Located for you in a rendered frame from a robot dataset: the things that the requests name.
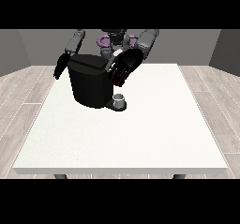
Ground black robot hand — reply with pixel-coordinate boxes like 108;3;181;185
107;48;145;88
52;52;71;81

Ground pale grey machine lid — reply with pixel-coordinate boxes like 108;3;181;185
104;54;117;73

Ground red pod holder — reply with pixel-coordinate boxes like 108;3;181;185
111;73;126;87

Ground black coffee machine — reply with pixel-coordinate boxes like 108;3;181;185
67;53;128;112

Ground grey robot trunk purple rings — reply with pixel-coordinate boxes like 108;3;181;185
97;29;141;59

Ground small grey cup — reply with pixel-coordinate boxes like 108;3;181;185
112;93;126;109

